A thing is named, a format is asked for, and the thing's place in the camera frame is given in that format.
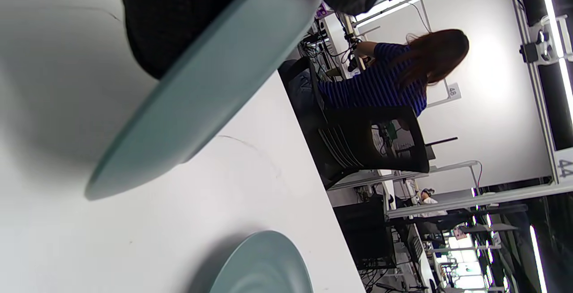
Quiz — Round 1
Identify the white ceiling light strip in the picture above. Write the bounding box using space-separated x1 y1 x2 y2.
539 0 573 126

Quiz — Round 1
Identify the person's left hand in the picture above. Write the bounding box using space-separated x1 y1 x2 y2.
120 0 402 80

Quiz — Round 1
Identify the teal plate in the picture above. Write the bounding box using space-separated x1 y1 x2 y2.
210 230 314 293
84 0 324 201

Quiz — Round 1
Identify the black office chair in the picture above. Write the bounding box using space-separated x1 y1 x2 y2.
278 58 431 191

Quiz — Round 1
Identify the black equipment case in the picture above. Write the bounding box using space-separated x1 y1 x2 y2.
334 195 397 269

